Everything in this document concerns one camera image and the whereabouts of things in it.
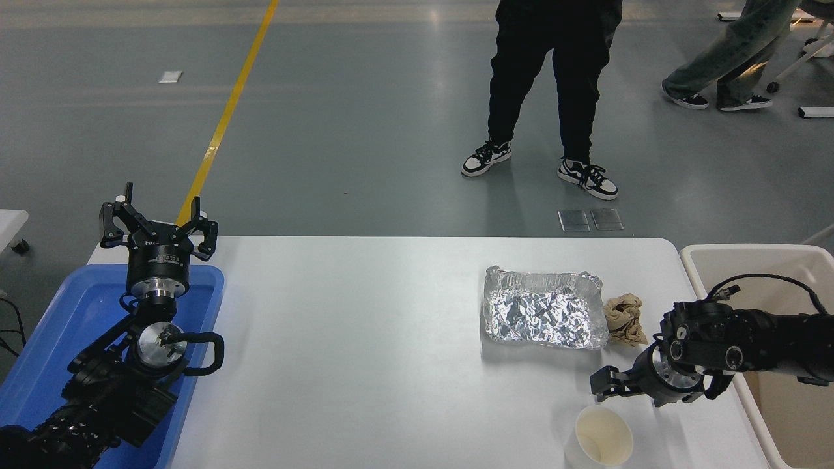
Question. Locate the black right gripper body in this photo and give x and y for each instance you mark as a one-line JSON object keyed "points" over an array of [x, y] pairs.
{"points": [[645, 378]]}

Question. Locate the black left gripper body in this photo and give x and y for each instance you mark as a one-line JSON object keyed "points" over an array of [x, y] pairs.
{"points": [[158, 257]]}

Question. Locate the white paper cup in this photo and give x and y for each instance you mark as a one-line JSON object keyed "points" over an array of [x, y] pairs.
{"points": [[603, 436]]}

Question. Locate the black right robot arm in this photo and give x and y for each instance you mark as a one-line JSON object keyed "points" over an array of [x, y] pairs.
{"points": [[749, 339]]}

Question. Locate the crumpled tan paper ball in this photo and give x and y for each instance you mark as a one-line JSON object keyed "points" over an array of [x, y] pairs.
{"points": [[624, 319]]}

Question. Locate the silver foil tray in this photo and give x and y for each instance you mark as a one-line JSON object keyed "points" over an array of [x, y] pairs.
{"points": [[544, 312]]}

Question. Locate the blue plastic tray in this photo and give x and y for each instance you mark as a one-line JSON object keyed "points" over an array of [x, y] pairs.
{"points": [[58, 312]]}

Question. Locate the black caster wheel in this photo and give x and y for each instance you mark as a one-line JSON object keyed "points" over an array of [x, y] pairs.
{"points": [[21, 247]]}

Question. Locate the large pale bin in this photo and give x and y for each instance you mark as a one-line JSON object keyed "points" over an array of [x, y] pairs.
{"points": [[730, 273]]}

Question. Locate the metal floor plate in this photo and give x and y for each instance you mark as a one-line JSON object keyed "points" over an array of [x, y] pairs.
{"points": [[574, 220], [607, 219]]}

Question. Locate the white furniture leg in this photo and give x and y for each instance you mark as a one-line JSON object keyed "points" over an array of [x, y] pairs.
{"points": [[822, 233]]}

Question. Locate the white floor bar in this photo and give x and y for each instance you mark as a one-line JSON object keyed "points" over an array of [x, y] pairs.
{"points": [[816, 112]]}

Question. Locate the person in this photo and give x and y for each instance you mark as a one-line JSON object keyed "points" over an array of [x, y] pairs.
{"points": [[554, 65], [730, 58]]}

